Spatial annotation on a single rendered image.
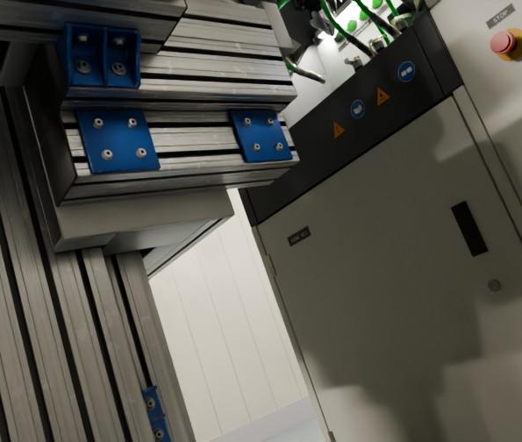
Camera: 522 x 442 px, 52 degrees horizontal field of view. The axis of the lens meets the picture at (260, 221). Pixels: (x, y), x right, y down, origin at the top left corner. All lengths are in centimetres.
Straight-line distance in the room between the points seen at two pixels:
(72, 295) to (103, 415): 16
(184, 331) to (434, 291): 216
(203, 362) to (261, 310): 53
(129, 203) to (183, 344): 236
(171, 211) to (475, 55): 60
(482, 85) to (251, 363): 253
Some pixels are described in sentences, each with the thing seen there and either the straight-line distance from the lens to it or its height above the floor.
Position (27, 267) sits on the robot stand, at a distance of 75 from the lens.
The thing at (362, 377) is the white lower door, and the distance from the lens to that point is 129.
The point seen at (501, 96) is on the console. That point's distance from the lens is 101.
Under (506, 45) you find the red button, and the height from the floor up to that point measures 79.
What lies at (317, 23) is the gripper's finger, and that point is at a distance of 154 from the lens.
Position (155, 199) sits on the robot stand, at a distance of 78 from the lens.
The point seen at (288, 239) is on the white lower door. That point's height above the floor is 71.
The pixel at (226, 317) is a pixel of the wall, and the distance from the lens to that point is 325.
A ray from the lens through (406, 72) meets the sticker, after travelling 111.
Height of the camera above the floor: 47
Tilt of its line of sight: 13 degrees up
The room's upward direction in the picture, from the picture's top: 20 degrees counter-clockwise
